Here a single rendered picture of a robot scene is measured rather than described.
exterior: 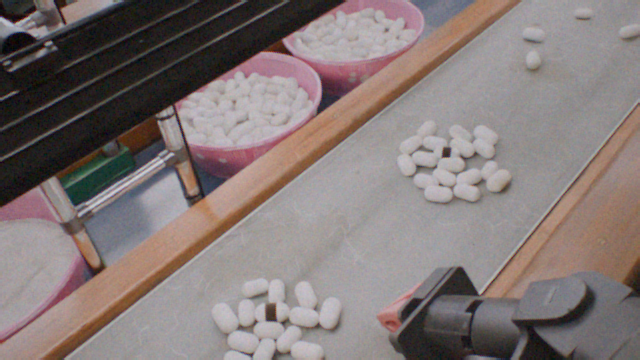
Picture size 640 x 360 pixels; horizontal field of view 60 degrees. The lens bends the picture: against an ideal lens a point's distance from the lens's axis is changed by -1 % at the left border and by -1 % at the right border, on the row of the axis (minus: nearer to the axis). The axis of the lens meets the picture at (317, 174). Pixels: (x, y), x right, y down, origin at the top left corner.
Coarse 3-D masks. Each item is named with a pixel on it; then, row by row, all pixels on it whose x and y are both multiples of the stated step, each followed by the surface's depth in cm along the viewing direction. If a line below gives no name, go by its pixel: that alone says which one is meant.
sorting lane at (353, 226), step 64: (576, 0) 109; (448, 64) 96; (512, 64) 94; (576, 64) 93; (384, 128) 85; (448, 128) 84; (512, 128) 82; (576, 128) 81; (320, 192) 76; (384, 192) 75; (512, 192) 73; (256, 256) 69; (320, 256) 68; (384, 256) 67; (448, 256) 66; (512, 256) 65; (128, 320) 64; (192, 320) 63; (256, 320) 62
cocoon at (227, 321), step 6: (216, 306) 62; (222, 306) 61; (228, 306) 62; (216, 312) 61; (222, 312) 61; (228, 312) 61; (216, 318) 61; (222, 318) 60; (228, 318) 60; (234, 318) 61; (222, 324) 60; (228, 324) 60; (234, 324) 60; (222, 330) 60; (228, 330) 60; (234, 330) 61
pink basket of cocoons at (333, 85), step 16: (352, 0) 114; (368, 0) 114; (384, 0) 112; (400, 0) 110; (416, 16) 106; (416, 32) 105; (288, 48) 101; (400, 48) 96; (320, 64) 98; (336, 64) 95; (352, 64) 95; (368, 64) 96; (384, 64) 97; (320, 80) 102; (336, 80) 100
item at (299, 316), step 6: (294, 312) 60; (300, 312) 60; (306, 312) 60; (312, 312) 60; (294, 318) 60; (300, 318) 60; (306, 318) 60; (312, 318) 60; (318, 318) 60; (300, 324) 60; (306, 324) 60; (312, 324) 60
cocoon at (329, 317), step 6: (330, 300) 61; (336, 300) 61; (324, 306) 60; (330, 306) 60; (336, 306) 60; (324, 312) 60; (330, 312) 60; (336, 312) 60; (324, 318) 59; (330, 318) 59; (336, 318) 60; (324, 324) 59; (330, 324) 59; (336, 324) 60
